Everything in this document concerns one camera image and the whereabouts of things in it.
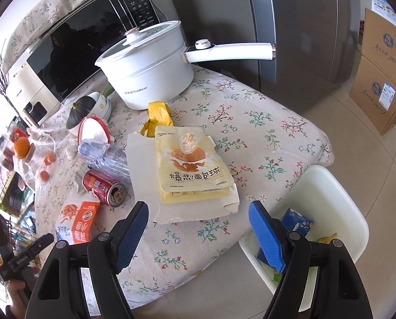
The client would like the metal wire rack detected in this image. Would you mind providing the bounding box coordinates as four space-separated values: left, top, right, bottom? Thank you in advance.
0 123 35 273

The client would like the yellow foil-lined bag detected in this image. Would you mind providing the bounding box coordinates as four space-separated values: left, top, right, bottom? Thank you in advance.
141 100 175 139

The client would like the cream white kitchen appliance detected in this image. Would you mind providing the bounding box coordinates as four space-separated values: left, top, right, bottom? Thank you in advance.
5 63 64 128

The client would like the clear plastic bag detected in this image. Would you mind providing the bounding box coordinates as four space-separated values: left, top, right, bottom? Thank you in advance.
18 133 57 187

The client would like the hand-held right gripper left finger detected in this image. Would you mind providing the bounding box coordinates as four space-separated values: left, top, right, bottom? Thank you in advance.
27 201 150 319

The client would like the large orange fruit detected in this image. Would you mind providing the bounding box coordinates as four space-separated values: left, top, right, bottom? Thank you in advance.
13 137 31 158

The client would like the person's left hand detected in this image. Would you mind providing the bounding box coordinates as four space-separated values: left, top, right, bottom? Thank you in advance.
7 279 30 318

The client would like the brown cardboard box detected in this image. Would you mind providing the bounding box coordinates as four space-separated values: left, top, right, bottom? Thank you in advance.
361 7 396 70
349 53 396 136

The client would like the floral tablecloth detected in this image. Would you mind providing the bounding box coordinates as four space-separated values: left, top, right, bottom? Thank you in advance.
20 66 333 309

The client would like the pale yellow bread snack packet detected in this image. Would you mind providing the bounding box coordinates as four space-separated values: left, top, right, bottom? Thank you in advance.
155 125 236 205

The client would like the white plastic bin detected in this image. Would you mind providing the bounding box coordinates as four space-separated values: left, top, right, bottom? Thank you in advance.
238 165 369 313

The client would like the orange white carton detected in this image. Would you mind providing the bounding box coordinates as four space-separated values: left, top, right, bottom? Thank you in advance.
54 201 101 244

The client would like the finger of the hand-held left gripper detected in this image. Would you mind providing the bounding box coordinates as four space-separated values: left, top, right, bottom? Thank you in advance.
16 233 55 262
0 214 11 268

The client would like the grey steel refrigerator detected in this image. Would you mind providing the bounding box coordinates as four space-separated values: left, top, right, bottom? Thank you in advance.
161 0 372 117

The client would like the white electric cooking pot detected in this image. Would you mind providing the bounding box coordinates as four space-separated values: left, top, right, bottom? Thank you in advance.
95 20 277 111

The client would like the dark green pumpkin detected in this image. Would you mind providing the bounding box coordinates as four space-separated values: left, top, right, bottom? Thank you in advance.
67 96 100 130

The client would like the black glass microwave oven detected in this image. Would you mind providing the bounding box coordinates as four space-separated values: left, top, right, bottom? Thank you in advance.
27 0 160 105

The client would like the yellow green wrapper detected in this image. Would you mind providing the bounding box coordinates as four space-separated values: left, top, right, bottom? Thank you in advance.
313 232 338 244

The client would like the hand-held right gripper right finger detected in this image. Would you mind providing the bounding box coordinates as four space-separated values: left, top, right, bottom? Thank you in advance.
248 200 373 319

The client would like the white rimmed glass pot lid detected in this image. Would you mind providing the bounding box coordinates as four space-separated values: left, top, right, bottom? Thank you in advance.
99 20 183 64

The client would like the blue drink carton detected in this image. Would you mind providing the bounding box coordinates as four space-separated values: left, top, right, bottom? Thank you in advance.
256 208 315 263

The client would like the clear plastic bottle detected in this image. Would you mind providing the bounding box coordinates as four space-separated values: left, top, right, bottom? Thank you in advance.
77 140 132 185

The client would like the red soda can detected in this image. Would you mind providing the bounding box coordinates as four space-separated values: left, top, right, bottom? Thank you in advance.
82 169 127 207

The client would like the white flower print bowl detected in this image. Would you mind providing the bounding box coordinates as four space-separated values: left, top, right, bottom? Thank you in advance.
70 98 113 139
68 91 109 137

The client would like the floral microwave cover cloth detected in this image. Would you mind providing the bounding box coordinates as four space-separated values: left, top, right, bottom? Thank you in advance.
3 0 145 74

